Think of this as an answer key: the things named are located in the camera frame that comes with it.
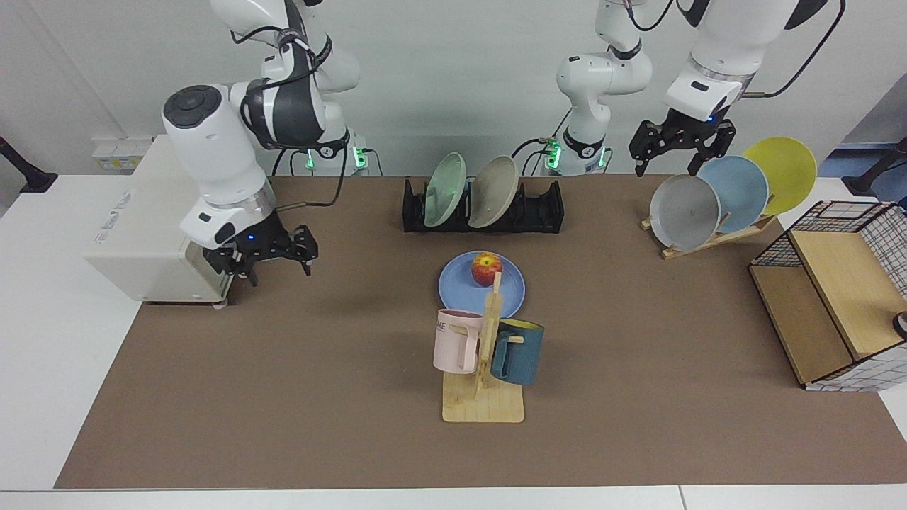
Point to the beige plate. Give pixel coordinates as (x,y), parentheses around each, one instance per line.
(492,191)

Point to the light blue plate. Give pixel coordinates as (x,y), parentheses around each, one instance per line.
(740,188)

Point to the wooden plate stand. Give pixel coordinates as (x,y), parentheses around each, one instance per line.
(698,248)

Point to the pale toaster oven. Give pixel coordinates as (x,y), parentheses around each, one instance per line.
(127,234)

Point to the dark blue mug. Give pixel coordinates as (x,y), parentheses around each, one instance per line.
(524,354)

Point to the wooden cup stand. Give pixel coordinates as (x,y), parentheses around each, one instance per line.
(482,407)

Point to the brown table cloth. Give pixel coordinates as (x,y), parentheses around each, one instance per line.
(283,389)

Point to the pale green plate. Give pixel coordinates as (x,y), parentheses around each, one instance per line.
(445,191)

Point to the black dish rack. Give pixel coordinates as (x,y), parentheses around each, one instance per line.
(538,212)

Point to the small black round object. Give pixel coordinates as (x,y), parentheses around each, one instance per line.
(901,326)

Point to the pink mug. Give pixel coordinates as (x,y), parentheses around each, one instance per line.
(450,343)

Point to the red yellow apple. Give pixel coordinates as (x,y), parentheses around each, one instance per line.
(485,269)

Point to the black stand foot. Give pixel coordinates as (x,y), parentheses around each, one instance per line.
(32,180)
(861,185)

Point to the yellow plate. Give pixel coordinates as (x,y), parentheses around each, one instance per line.
(783,170)

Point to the grey plate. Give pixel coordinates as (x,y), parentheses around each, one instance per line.
(684,216)

